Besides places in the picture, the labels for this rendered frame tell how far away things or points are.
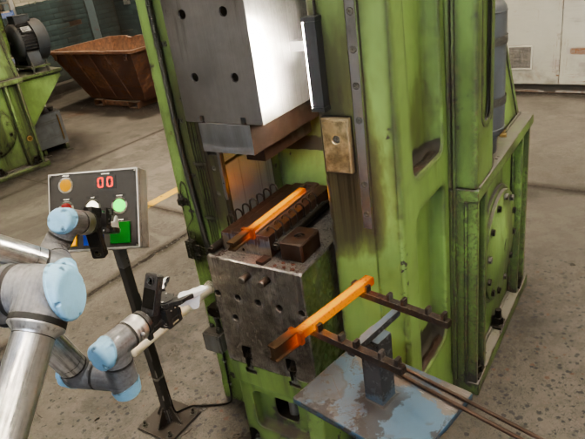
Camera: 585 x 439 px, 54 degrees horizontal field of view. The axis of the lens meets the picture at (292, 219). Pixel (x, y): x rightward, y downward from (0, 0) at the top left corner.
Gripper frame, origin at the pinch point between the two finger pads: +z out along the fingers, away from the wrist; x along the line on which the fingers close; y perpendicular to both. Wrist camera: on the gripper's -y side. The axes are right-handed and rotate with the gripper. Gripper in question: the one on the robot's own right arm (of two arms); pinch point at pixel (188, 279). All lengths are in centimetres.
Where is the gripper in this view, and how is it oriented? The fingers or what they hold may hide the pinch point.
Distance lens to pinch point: 170.3
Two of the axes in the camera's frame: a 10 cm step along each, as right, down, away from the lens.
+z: 5.2, -4.3, 7.4
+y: 1.3, 8.9, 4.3
